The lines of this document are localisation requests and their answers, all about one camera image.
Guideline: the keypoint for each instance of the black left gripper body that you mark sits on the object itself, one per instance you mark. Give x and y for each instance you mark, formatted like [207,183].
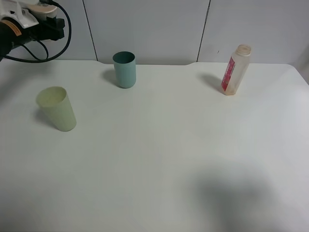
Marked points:
[24,36]

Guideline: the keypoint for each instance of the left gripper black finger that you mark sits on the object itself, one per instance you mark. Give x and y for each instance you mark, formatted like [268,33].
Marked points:
[55,27]

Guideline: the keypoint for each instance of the glass cup with blue sleeve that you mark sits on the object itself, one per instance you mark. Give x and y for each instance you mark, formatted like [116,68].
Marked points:
[42,12]

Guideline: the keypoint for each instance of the clear drink bottle red label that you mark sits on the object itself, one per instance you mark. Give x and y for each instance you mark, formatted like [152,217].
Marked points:
[236,69]

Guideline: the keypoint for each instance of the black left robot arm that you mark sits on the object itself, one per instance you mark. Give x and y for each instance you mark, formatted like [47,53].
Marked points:
[12,36]

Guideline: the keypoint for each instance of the pale yellow-green plastic cup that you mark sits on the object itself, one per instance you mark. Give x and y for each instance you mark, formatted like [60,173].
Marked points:
[55,104]

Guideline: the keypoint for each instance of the teal plastic cup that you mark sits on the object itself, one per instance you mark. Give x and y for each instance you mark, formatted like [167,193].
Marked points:
[125,68]

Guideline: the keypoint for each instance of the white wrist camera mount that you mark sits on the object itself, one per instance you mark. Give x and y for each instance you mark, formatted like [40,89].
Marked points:
[18,11]

